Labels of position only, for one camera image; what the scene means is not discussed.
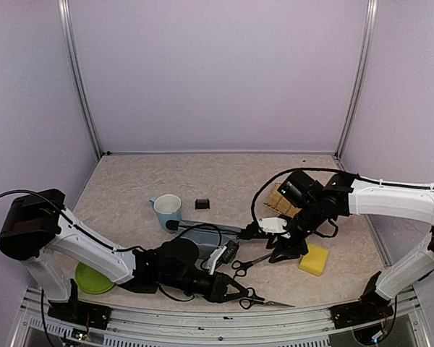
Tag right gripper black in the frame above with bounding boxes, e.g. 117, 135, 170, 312
267, 200, 325, 264

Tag black handled scissors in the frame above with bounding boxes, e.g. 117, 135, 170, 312
231, 254, 271, 279
239, 287, 294, 310

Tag grey zipper pouch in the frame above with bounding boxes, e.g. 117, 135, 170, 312
165, 220, 242, 260

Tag black clipper comb guard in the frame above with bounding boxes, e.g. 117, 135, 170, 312
195, 198, 210, 210

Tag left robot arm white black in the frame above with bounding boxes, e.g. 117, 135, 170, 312
0, 189, 266, 322

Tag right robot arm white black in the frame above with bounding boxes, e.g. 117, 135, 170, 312
258, 168, 434, 321

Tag yellow sponge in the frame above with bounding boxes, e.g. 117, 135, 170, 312
299, 243, 329, 277

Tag woven bamboo tray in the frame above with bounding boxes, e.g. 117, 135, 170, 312
263, 183, 299, 218

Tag light blue cup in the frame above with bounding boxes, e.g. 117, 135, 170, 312
150, 194, 182, 234

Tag green plastic plate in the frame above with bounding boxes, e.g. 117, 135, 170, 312
75, 262, 115, 295

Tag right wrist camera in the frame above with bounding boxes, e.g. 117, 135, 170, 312
239, 217, 290, 240

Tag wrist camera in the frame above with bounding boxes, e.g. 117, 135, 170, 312
204, 241, 239, 275
239, 217, 290, 240

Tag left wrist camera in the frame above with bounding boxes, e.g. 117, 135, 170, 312
204, 241, 239, 275

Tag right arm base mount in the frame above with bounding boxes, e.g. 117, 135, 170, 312
330, 301, 393, 329

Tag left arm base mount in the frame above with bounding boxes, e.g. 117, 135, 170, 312
48, 301, 111, 330

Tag aluminium front rail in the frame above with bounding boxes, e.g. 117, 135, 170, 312
10, 285, 434, 347

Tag right aluminium corner post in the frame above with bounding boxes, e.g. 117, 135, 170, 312
334, 0, 379, 165

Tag aluminium corner post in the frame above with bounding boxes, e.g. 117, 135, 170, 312
57, 0, 103, 160
334, 0, 379, 165

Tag left aluminium corner post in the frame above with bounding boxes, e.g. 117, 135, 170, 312
57, 0, 103, 160

